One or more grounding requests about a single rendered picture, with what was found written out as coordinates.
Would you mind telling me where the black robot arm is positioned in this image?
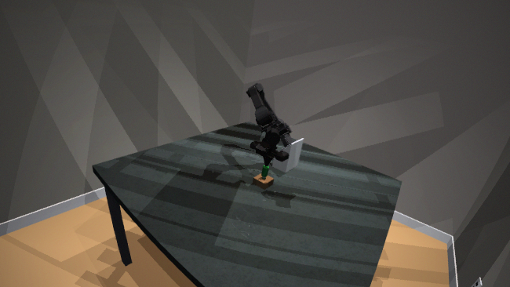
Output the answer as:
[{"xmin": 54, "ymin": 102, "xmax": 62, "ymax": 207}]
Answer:
[{"xmin": 246, "ymin": 82, "xmax": 294, "ymax": 156}]

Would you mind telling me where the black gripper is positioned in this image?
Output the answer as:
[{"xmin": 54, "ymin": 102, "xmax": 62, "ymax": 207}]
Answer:
[{"xmin": 250, "ymin": 140, "xmax": 289, "ymax": 167}]

